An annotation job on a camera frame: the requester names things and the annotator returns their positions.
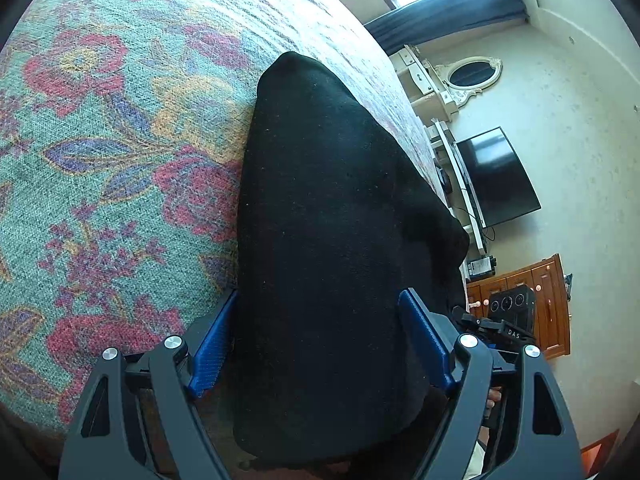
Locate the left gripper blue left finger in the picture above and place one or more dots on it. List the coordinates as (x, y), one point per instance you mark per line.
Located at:
(209, 339)

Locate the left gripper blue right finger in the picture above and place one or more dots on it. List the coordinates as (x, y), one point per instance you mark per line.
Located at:
(432, 336)

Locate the black pants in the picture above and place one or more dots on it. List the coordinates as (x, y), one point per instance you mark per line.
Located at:
(334, 223)

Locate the right hand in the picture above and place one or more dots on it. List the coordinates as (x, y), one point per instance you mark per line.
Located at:
(494, 398)

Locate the wooden cabinet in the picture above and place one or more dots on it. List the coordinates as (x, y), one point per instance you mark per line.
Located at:
(535, 296)

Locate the black flat television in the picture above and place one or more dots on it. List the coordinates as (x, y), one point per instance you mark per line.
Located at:
(497, 178)

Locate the white tv stand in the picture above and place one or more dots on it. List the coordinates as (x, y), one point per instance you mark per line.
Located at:
(461, 201)

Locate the white vanity dresser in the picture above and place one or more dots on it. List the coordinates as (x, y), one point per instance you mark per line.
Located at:
(427, 94)

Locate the oval vanity mirror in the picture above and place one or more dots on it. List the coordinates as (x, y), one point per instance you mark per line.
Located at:
(469, 76)

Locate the floral bedspread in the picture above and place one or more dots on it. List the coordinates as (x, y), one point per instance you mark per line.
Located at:
(123, 125)

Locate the dark blue right curtain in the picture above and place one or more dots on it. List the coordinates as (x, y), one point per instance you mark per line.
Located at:
(427, 20)

